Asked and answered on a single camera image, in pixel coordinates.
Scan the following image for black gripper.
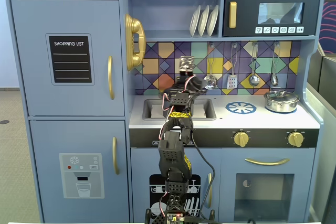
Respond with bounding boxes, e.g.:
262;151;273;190
170;75;208;97

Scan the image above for silver pot lid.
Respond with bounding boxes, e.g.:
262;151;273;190
265;90;299;103

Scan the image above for silver skimmer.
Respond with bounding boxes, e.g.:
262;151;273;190
203;43;218;90

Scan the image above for colourful geometric backsplash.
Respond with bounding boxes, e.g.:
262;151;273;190
135;41;301;96

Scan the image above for grey toy sink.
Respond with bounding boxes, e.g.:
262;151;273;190
142;98;217;121

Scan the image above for silver slotted spatula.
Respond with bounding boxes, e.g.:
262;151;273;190
227;42;239;90

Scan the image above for white toy plate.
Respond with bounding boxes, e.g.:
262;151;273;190
206;4;219;37
198;5;210;37
189;5;202;37

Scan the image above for silver ladle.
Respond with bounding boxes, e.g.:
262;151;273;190
248;42;260;87

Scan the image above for gold toy telephone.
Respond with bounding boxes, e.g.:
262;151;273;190
124;14;146;71

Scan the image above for gold stove knob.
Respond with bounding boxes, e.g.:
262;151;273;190
233;131;249;147
288;131;305;148

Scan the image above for blue dishwasher door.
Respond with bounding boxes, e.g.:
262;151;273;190
130;147;221;223

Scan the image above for silver spoon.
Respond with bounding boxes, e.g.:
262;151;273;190
270;41;280;87

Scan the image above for black microwave door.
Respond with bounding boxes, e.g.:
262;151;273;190
222;0;321;37

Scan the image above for black white dishwasher sticker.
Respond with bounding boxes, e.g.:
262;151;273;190
149;173;202;221

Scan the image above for silver toy pot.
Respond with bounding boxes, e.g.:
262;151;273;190
264;90;300;113

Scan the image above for black shopping list board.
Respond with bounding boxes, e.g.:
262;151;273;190
46;33;95;86

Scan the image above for blue oven door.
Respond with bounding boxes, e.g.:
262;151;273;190
220;148;316;222

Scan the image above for robot control board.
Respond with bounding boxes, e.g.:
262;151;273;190
165;212;184;224

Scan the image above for blue freezer door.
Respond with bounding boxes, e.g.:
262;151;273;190
29;120;131;223

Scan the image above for grey office partition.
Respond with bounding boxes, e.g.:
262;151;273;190
306;42;336;224

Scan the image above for blue fridge door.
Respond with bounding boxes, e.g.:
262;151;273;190
10;0;125;116

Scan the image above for red white servo wire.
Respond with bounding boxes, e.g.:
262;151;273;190
160;91;175;113

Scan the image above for gold fridge door handle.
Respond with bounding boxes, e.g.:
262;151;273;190
107;56;116;101

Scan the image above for gold microwave handle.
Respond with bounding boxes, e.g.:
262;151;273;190
228;1;237;29

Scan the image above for black cable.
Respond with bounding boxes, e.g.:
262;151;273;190
187;126;216;221

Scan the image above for gold freezer door handle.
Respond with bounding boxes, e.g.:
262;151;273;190
112;136;120;175

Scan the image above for gold dishwasher door handle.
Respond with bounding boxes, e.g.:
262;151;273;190
207;173;214;209

